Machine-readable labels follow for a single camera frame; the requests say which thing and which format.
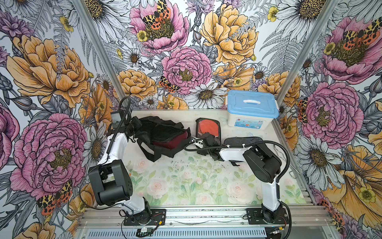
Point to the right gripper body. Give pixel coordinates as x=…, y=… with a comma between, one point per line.
x=205, y=150

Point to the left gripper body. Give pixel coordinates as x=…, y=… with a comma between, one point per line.
x=134, y=125

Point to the red ping pong paddle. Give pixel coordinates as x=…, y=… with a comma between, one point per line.
x=210, y=126

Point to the black canvas bag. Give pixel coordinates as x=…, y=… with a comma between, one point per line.
x=157, y=129

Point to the black paddle case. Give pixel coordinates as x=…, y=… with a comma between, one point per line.
x=240, y=141

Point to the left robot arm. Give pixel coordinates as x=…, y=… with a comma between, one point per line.
x=110, y=181

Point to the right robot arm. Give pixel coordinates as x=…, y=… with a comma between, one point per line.
x=269, y=162

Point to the blue lid storage box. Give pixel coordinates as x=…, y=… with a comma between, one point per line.
x=254, y=110

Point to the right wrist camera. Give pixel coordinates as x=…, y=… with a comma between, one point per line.
x=199, y=143

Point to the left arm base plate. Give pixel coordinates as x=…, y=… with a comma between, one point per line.
x=156, y=217

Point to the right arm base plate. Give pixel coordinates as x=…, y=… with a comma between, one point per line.
x=259, y=216

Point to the aluminium front rail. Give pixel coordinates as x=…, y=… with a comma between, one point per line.
x=302, y=215

